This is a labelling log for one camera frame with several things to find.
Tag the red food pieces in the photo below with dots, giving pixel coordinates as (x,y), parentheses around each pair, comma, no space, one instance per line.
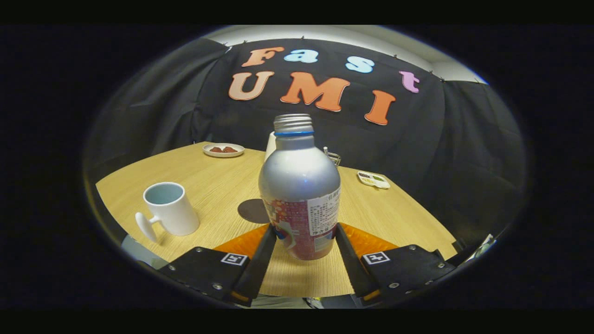
(223,149)

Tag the white toaster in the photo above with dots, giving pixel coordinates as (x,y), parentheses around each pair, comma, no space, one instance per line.
(270,146)

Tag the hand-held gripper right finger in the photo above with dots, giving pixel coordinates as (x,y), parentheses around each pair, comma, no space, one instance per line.
(355,269)

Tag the white cup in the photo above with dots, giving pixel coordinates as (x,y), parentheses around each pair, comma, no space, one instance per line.
(174,215)

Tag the white divided dish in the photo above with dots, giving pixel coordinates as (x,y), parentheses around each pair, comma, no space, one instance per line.
(373,181)

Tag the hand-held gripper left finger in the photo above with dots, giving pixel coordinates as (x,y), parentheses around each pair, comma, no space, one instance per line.
(257,269)

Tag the wooden table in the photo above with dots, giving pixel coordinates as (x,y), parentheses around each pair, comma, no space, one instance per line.
(209,176)

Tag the dark brown round coaster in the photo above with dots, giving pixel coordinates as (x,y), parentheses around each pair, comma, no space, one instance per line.
(250,211)

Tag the white oval plate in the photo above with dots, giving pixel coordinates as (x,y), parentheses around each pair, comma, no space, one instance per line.
(222,155)

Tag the silver juice bottle red label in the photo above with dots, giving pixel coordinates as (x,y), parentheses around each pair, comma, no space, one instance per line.
(299,185)

